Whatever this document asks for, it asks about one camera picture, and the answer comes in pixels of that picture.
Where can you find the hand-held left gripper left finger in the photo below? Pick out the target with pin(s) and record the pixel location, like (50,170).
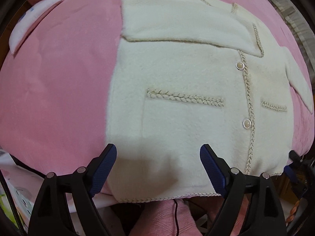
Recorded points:
(104,167)

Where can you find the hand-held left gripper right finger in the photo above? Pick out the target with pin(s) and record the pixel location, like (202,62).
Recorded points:
(212,167)

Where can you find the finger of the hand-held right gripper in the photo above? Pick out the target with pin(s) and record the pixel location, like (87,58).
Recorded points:
(295,157)

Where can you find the cream fluffy cardigan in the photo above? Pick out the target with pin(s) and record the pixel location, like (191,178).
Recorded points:
(187,95)

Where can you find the person's pink pants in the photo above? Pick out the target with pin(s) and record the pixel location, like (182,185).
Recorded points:
(160,218)

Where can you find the white printed cloth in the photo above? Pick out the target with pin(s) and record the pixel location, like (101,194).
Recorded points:
(19,191)

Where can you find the pink bed blanket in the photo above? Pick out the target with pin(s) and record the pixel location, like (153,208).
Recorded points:
(56,86)

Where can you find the white printed pillow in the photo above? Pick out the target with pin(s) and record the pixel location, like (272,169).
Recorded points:
(29,21)

